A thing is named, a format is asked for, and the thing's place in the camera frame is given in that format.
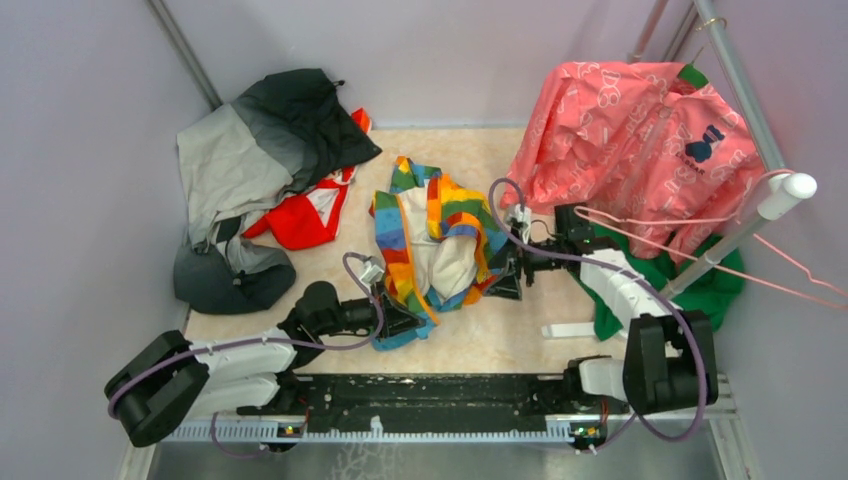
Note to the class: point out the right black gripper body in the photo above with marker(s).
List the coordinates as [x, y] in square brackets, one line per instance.
[534, 262]

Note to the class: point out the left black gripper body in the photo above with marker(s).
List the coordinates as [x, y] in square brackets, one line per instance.
[359, 313]

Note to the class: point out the rainbow striped jacket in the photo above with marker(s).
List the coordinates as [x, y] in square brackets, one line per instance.
[439, 242]

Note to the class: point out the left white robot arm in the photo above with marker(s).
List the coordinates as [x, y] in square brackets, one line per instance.
[173, 379]

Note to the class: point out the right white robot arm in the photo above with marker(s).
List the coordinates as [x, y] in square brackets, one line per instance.
[669, 360]

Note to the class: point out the pink patterned jacket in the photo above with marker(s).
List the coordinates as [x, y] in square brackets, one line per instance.
[636, 142]

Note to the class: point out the grey black jacket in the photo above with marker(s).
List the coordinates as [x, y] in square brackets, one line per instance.
[229, 183]

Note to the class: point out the red white garment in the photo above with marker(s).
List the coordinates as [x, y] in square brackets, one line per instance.
[309, 214]

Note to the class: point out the white clothes rack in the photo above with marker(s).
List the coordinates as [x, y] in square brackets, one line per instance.
[700, 281]

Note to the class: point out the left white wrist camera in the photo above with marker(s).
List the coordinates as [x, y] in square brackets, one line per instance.
[372, 272]

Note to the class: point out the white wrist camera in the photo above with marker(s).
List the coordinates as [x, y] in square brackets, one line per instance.
[372, 272]
[519, 219]

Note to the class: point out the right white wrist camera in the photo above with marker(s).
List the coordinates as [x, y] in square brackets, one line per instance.
[519, 219]

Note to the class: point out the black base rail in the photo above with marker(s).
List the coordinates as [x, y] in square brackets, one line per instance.
[431, 403]

